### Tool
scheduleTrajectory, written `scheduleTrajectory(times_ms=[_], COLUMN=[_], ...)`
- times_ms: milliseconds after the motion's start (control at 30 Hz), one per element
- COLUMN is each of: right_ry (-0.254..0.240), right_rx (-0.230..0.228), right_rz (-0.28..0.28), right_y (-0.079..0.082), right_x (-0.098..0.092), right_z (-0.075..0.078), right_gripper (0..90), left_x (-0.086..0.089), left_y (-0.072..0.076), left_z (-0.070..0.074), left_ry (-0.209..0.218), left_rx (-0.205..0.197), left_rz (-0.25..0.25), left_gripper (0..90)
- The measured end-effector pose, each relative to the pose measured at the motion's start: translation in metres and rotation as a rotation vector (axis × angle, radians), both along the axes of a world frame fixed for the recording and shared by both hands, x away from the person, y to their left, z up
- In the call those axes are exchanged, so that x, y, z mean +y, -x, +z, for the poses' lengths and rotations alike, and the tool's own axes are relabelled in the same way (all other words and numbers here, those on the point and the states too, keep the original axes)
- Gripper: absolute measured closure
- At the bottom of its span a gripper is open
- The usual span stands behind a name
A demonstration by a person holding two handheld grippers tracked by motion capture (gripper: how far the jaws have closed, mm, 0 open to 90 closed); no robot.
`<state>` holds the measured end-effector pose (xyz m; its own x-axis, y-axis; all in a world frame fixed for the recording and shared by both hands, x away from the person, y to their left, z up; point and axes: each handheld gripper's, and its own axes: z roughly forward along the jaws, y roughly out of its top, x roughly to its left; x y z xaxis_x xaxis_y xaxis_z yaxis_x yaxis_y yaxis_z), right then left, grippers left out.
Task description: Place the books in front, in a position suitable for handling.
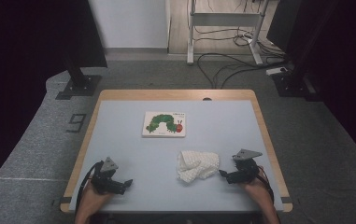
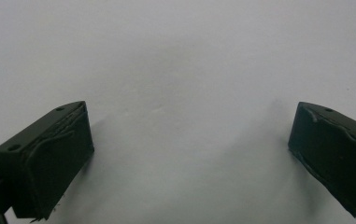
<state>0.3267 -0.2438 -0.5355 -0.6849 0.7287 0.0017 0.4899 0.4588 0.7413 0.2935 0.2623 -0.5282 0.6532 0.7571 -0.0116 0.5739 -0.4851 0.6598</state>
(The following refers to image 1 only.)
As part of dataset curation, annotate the white knitted cloth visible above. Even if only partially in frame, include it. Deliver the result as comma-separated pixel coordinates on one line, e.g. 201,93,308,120
176,150,221,184

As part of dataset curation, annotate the person's left hand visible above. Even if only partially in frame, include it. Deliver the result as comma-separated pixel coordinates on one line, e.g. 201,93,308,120
75,180,114,217

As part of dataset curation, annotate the black curtain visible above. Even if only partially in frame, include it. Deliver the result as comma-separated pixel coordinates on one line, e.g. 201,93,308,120
0,0,108,202
266,0,356,171

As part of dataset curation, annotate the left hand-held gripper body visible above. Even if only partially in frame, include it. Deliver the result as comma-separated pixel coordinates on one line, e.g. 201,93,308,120
91,156,127,196

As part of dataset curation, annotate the light grey table mat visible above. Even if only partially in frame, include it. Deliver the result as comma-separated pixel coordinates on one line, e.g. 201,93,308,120
68,100,284,214

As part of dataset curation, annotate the left hand-held gripper black cable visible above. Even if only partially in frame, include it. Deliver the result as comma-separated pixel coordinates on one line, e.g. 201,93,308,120
75,161,105,217

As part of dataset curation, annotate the white metal stand frame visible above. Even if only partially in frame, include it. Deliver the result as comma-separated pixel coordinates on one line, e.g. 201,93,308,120
186,0,272,66

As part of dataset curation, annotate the black stand with base plate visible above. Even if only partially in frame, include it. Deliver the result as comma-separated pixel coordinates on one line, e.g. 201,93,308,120
271,0,342,103
55,52,103,101

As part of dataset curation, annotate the caterpillar picture book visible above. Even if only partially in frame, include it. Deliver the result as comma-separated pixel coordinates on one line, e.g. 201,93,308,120
141,111,187,138

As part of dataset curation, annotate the person's right hand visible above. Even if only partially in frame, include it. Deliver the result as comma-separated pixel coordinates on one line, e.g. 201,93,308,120
239,177,276,210

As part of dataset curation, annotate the black tape floor mark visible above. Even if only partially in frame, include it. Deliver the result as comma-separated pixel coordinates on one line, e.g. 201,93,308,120
65,113,88,134

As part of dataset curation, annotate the right hand-held gripper black cable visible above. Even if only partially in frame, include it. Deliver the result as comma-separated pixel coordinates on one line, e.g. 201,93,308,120
254,165,275,203

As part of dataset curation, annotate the black looped floor cable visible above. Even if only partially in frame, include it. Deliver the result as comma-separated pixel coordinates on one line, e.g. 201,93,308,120
196,52,291,90

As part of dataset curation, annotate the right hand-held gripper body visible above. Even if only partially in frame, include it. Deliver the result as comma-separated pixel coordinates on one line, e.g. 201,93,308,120
228,148,263,185

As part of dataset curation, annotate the tangle of floor cables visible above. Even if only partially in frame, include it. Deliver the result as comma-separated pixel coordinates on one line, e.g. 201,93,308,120
193,25,287,59

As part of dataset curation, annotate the white power strip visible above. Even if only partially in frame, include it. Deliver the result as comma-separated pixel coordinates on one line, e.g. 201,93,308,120
265,65,289,77

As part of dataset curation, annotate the hand-held gripper black cable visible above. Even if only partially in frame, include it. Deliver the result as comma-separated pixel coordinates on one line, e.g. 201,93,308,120
254,165,275,203
75,161,105,217

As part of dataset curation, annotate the wooden table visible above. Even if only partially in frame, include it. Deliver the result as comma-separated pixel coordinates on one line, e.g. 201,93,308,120
59,89,293,214

